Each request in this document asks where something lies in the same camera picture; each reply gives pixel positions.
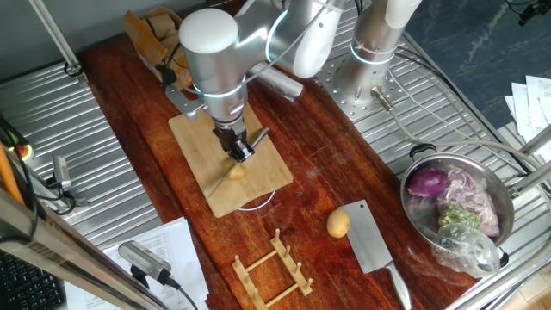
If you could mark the aluminium frame post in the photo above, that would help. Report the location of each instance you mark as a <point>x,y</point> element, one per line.
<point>56,39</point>

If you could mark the metal camera mount clamp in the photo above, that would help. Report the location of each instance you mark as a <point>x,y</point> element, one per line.
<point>64,200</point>

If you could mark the purple onion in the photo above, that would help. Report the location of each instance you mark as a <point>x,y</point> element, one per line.
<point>427,183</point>

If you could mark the clear bag with greens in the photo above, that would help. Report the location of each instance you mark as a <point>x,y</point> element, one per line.
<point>469,249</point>

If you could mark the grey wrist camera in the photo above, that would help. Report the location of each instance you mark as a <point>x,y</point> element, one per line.
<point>183,101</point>

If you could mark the wooden knife rack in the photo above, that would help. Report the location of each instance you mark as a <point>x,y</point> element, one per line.
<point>275,267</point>

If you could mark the open cardboard box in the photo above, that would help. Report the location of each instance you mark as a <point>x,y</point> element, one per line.
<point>146,39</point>

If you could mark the bag of chopped purple cabbage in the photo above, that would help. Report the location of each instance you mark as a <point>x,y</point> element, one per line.
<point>471,194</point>

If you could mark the black keyboard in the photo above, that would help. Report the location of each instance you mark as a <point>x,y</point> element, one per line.
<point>26,284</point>

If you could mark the red emergency stop button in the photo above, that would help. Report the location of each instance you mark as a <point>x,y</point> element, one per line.
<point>22,151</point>

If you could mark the aluminium frame bar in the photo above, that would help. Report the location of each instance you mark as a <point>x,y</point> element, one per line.
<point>64,254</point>

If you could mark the bamboo cutting board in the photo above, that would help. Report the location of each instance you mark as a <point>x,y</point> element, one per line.
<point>258,181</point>

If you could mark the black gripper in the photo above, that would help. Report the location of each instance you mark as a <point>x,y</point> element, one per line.
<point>230,134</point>

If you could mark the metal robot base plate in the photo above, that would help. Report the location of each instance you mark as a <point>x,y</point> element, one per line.
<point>340,92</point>

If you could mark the small yellow potato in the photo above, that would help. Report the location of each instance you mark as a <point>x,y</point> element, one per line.
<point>237,173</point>
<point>338,223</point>

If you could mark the steel cleaver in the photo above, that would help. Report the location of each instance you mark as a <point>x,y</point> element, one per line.
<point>366,241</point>

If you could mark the steel cooking pot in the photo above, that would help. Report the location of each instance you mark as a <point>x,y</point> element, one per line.
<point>501,194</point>

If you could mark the loose white paper sheets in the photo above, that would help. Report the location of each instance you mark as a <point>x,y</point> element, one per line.
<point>534,107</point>

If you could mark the steel chef knife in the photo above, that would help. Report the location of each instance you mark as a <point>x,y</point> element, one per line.
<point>217,187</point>

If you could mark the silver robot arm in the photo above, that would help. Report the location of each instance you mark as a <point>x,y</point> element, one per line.
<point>215,56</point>

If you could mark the grey exterior camera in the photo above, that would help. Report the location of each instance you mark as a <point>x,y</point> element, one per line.
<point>61,170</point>

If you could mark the printed white paper stack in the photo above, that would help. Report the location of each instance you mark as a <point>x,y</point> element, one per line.
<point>172,245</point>

